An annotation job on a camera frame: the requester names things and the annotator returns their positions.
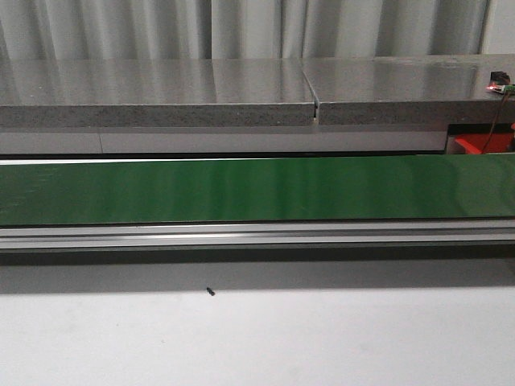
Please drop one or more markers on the grey curtain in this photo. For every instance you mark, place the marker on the grey curtain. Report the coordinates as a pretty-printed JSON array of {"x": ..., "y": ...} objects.
[{"x": 65, "y": 30}]

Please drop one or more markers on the grey granite counter slab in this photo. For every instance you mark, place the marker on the grey granite counter slab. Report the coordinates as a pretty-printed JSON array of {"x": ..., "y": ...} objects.
[{"x": 446, "y": 89}]

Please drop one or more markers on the green conveyor belt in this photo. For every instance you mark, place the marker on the green conveyor belt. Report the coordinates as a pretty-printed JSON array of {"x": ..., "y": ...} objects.
[{"x": 255, "y": 190}]

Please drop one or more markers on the small green circuit board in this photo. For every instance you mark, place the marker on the small green circuit board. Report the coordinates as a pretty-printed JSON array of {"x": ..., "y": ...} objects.
[{"x": 500, "y": 82}]

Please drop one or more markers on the red tray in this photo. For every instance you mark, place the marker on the red tray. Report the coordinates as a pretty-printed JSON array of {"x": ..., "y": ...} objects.
[{"x": 475, "y": 143}]

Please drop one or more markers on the aluminium conveyor frame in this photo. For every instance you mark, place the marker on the aluminium conveyor frame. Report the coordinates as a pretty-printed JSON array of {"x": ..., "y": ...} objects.
[{"x": 272, "y": 234}]

